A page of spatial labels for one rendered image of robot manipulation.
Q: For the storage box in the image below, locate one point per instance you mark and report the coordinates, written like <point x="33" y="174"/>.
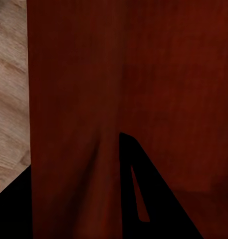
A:
<point x="156" y="70"/>

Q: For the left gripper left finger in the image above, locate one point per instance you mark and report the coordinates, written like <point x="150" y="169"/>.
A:
<point x="16" y="208"/>

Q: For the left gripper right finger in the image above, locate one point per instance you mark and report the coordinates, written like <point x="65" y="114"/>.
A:
<point x="168" y="220"/>

